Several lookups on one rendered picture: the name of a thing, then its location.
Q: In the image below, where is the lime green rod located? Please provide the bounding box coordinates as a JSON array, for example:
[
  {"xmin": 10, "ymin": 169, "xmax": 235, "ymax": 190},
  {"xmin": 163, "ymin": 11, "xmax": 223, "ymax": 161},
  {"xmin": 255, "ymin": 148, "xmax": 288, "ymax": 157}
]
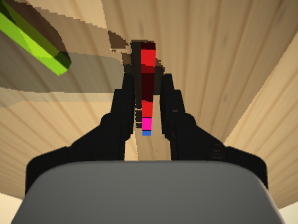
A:
[{"xmin": 0, "ymin": 0, "xmax": 72, "ymax": 76}]

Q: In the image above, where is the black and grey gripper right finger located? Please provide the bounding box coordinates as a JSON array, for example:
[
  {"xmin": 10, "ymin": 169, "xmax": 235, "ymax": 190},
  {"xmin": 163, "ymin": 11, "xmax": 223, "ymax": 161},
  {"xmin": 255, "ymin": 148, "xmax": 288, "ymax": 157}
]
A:
[{"xmin": 160, "ymin": 74, "xmax": 268, "ymax": 190}]

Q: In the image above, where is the small blue cube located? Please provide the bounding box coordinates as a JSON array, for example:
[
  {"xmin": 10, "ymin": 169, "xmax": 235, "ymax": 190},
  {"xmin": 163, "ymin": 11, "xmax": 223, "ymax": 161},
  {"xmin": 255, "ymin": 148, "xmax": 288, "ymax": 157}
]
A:
[{"xmin": 142, "ymin": 130, "xmax": 151, "ymax": 136}]

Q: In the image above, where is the magenta rectangular block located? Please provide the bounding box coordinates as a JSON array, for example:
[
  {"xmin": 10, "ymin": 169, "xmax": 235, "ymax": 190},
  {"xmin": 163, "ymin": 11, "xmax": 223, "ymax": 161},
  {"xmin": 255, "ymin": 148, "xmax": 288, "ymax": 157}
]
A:
[{"xmin": 142, "ymin": 117, "xmax": 152, "ymax": 130}]

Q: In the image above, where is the red rod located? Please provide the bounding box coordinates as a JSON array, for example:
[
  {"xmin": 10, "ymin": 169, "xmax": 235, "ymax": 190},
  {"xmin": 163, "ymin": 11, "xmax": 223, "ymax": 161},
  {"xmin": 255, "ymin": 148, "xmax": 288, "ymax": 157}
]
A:
[{"xmin": 141, "ymin": 43, "xmax": 156, "ymax": 117}]

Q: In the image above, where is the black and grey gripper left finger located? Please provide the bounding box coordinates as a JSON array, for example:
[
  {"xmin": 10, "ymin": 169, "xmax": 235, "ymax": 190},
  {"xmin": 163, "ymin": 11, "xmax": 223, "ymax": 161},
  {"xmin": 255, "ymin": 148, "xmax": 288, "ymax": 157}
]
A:
[{"xmin": 25, "ymin": 73, "xmax": 135, "ymax": 195}]

